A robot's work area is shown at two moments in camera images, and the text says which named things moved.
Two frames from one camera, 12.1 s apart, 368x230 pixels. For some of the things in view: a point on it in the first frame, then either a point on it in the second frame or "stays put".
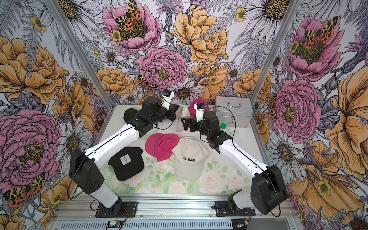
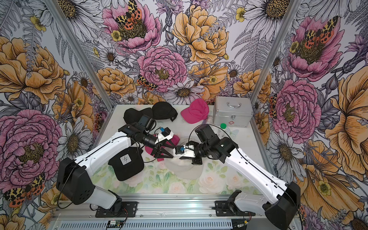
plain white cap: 179,128 -> 183,168
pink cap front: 160,145 stays put
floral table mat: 221,176 stays put
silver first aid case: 234,111 stays put
